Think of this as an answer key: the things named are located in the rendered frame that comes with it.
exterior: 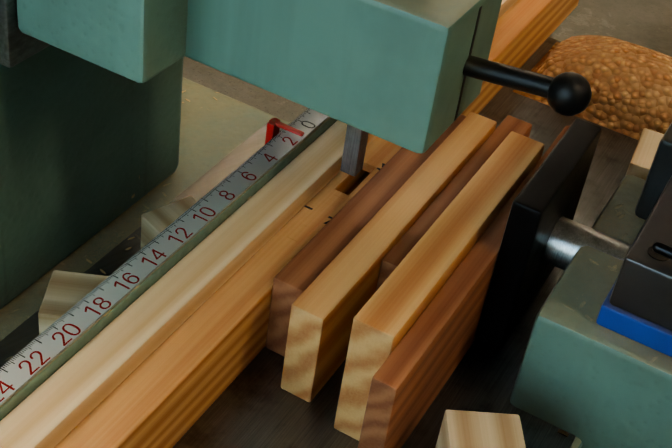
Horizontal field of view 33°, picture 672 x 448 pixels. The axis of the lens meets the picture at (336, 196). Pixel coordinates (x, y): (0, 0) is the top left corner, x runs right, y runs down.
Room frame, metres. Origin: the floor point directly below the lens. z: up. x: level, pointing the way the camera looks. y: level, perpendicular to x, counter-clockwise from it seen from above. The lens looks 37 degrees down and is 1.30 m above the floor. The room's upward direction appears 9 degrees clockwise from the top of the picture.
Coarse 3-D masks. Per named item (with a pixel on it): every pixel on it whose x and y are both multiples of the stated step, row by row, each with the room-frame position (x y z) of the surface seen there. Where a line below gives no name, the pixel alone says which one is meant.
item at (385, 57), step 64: (192, 0) 0.48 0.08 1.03; (256, 0) 0.47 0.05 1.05; (320, 0) 0.46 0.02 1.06; (384, 0) 0.45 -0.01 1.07; (448, 0) 0.45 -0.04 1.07; (256, 64) 0.47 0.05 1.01; (320, 64) 0.45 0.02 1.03; (384, 64) 0.44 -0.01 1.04; (448, 64) 0.44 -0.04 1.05; (384, 128) 0.44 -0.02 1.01
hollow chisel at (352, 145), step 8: (352, 128) 0.48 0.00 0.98; (352, 136) 0.48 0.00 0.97; (360, 136) 0.48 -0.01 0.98; (344, 144) 0.48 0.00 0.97; (352, 144) 0.48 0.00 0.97; (360, 144) 0.48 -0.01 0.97; (344, 152) 0.48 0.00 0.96; (352, 152) 0.48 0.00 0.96; (360, 152) 0.48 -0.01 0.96; (344, 160) 0.48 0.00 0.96; (352, 160) 0.48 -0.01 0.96; (360, 160) 0.48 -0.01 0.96; (344, 168) 0.48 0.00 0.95; (352, 168) 0.48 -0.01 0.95; (360, 168) 0.48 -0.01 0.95
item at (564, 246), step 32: (576, 128) 0.49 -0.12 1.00; (544, 160) 0.45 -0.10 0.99; (576, 160) 0.46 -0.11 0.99; (544, 192) 0.43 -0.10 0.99; (576, 192) 0.47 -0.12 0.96; (512, 224) 0.41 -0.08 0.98; (544, 224) 0.42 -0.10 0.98; (576, 224) 0.45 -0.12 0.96; (512, 256) 0.41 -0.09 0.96; (544, 256) 0.44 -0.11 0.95; (512, 288) 0.41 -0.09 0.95; (480, 320) 0.41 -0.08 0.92; (512, 320) 0.41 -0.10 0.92
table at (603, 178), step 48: (624, 144) 0.63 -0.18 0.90; (528, 336) 0.43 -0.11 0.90; (240, 384) 0.36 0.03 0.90; (336, 384) 0.37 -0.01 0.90; (480, 384) 0.39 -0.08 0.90; (192, 432) 0.33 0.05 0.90; (240, 432) 0.34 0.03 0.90; (288, 432) 0.34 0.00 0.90; (336, 432) 0.34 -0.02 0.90; (432, 432) 0.35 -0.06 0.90; (528, 432) 0.36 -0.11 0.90
